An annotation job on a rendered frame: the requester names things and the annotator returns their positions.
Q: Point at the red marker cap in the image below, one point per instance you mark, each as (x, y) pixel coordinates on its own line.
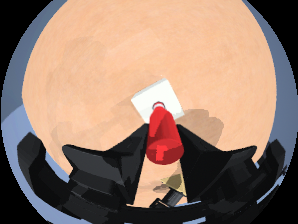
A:
(164, 143)

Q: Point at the red marker with white band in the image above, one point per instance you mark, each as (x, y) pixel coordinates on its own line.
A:
(158, 106)

